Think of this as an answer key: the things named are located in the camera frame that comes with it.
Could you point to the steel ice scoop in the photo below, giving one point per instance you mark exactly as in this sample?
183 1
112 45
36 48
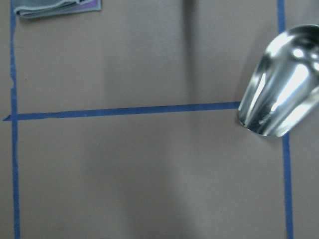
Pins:
284 87

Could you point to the grey folded cloth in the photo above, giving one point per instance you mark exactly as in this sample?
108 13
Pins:
31 9

